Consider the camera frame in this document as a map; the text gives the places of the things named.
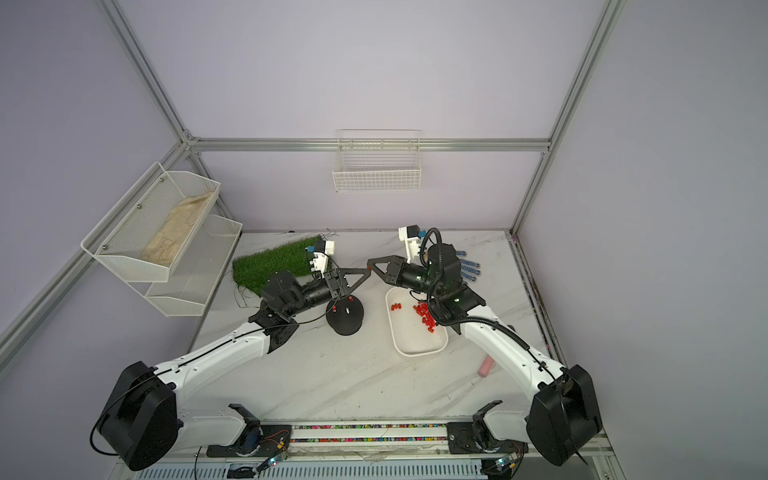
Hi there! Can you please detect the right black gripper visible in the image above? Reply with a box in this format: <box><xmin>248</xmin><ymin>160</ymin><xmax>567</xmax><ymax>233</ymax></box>
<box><xmin>371</xmin><ymin>257</ymin><xmax>445</xmax><ymax>299</ymax></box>

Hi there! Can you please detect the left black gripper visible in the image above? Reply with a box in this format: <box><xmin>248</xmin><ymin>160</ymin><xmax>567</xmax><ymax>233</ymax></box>
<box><xmin>286</xmin><ymin>269</ymin><xmax>371</xmax><ymax>319</ymax></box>

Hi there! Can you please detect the black round screw base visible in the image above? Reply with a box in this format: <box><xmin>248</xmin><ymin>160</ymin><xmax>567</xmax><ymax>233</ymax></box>
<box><xmin>325</xmin><ymin>296</ymin><xmax>364</xmax><ymax>336</ymax></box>

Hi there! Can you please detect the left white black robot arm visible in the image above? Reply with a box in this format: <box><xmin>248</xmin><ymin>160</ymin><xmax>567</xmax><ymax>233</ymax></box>
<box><xmin>91</xmin><ymin>268</ymin><xmax>371</xmax><ymax>471</ymax></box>

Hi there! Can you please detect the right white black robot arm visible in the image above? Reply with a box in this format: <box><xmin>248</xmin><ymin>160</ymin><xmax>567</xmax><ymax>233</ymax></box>
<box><xmin>367</xmin><ymin>242</ymin><xmax>603</xmax><ymax>466</ymax></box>

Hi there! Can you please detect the pile of red sleeves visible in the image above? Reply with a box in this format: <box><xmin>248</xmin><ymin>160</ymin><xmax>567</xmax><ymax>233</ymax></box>
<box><xmin>390</xmin><ymin>301</ymin><xmax>436</xmax><ymax>333</ymax></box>

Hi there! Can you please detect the white plastic tray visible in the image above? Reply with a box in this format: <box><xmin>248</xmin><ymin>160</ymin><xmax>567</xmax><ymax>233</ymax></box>
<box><xmin>385</xmin><ymin>287</ymin><xmax>449</xmax><ymax>358</ymax></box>

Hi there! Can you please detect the blue dotted work glove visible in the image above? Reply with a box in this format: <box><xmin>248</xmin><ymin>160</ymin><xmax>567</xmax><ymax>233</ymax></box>
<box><xmin>456</xmin><ymin>250</ymin><xmax>481</xmax><ymax>282</ymax></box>

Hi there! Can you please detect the green artificial grass mat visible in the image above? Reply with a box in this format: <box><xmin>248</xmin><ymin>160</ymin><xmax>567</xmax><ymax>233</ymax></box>
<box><xmin>232</xmin><ymin>235</ymin><xmax>322</xmax><ymax>295</ymax></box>

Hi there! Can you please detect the lower white mesh shelf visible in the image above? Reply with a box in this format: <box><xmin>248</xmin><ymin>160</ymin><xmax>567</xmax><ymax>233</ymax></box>
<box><xmin>128</xmin><ymin>214</ymin><xmax>242</xmax><ymax>317</ymax></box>

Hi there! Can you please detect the white mesh shelf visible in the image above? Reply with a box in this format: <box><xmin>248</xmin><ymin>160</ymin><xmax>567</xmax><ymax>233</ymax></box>
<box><xmin>128</xmin><ymin>214</ymin><xmax>242</xmax><ymax>317</ymax></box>
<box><xmin>80</xmin><ymin>162</ymin><xmax>220</xmax><ymax>283</ymax></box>

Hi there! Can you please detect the beige cloth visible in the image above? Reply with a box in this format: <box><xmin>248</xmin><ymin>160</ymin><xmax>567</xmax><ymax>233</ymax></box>
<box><xmin>141</xmin><ymin>192</ymin><xmax>212</xmax><ymax>267</ymax></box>

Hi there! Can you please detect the upper white mesh shelf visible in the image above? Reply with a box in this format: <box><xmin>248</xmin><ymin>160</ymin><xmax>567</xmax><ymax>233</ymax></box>
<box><xmin>80</xmin><ymin>162</ymin><xmax>220</xmax><ymax>283</ymax></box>

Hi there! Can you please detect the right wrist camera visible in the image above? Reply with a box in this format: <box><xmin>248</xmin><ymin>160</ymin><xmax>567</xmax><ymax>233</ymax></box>
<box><xmin>398</xmin><ymin>225</ymin><xmax>426</xmax><ymax>264</ymax></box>

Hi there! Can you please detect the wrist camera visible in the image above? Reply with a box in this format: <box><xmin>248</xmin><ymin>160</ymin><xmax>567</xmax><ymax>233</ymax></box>
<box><xmin>398</xmin><ymin>225</ymin><xmax>426</xmax><ymax>264</ymax></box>
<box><xmin>306</xmin><ymin>240</ymin><xmax>335</xmax><ymax>277</ymax></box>

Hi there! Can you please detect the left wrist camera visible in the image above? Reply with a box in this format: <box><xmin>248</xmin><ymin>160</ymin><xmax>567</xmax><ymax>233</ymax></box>
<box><xmin>306</xmin><ymin>240</ymin><xmax>335</xmax><ymax>277</ymax></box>

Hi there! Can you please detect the white wire wall basket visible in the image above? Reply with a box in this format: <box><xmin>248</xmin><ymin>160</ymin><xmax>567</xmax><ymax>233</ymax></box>
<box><xmin>332</xmin><ymin>129</ymin><xmax>422</xmax><ymax>194</ymax></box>

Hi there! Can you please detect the pink purple handled tool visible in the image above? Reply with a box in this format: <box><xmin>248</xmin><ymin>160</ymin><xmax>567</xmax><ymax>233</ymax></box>
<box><xmin>477</xmin><ymin>356</ymin><xmax>495</xmax><ymax>378</ymax></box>

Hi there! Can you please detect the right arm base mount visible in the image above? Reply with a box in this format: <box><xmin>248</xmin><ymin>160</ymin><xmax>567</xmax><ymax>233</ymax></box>
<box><xmin>446</xmin><ymin>400</ymin><xmax>529</xmax><ymax>455</ymax></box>

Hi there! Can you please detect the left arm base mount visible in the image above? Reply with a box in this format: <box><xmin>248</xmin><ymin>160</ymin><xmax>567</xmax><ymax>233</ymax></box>
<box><xmin>205</xmin><ymin>403</ymin><xmax>293</xmax><ymax>458</ymax></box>

